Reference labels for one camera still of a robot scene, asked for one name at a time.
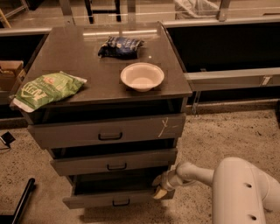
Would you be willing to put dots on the black stool legs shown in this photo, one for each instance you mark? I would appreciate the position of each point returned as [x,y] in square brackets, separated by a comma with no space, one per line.
[90,12]

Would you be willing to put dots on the grey middle drawer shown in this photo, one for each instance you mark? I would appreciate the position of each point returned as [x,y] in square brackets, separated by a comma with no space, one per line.
[114,162]

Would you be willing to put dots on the grey metal rail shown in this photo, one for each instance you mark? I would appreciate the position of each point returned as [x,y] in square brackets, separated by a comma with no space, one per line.
[233,79]

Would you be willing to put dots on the grey drawer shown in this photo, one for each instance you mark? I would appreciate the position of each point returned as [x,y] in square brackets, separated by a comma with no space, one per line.
[114,189]
[111,131]
[114,162]

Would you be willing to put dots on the clear plastic bag bin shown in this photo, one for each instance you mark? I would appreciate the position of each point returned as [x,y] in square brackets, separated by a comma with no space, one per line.
[186,9]

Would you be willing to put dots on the grey top drawer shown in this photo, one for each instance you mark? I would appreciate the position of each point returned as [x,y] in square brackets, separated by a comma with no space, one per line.
[111,131]

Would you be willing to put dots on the green chip bag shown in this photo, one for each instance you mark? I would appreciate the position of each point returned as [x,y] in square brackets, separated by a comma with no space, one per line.
[45,89]

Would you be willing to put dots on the cardboard box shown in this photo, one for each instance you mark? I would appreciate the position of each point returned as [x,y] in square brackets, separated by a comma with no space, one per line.
[11,72]

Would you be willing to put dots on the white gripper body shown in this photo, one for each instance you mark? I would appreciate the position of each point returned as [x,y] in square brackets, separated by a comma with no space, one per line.
[166,181]

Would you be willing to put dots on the grey bottom drawer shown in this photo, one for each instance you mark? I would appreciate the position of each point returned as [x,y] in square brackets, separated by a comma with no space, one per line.
[114,189]

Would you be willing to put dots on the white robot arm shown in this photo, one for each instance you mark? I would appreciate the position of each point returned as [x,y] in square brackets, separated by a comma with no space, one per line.
[241,192]

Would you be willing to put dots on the white bowl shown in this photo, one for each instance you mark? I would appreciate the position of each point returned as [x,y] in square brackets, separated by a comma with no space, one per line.
[142,77]

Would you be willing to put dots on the dark blue snack bag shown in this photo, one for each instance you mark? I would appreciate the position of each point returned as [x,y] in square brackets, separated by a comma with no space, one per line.
[120,47]

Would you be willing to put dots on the dark grey drawer cabinet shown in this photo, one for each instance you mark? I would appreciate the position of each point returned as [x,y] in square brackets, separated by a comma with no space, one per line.
[104,96]

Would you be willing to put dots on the small black floor object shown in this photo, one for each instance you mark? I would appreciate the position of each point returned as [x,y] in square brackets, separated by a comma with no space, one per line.
[6,139]

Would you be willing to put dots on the black bar on floor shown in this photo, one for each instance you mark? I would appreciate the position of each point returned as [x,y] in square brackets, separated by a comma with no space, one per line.
[15,217]

